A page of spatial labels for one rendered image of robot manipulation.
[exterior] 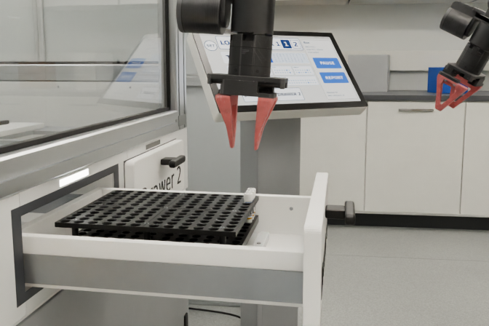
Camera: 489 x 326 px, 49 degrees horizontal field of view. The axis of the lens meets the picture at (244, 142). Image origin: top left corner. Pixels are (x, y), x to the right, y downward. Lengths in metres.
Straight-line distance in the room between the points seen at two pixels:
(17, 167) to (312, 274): 0.34
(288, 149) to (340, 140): 1.94
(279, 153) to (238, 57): 1.01
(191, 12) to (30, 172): 0.28
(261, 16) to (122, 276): 0.36
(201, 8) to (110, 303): 0.49
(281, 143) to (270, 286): 1.14
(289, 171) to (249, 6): 1.08
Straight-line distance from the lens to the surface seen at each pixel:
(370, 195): 3.73
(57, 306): 0.77
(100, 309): 0.89
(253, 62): 0.71
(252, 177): 1.70
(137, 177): 0.94
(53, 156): 0.72
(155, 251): 0.61
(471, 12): 1.30
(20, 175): 0.66
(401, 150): 3.70
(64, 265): 0.66
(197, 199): 0.78
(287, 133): 1.71
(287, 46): 1.75
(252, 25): 0.71
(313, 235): 0.55
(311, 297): 0.58
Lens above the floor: 1.09
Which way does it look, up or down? 8 degrees down
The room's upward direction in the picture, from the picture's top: straight up
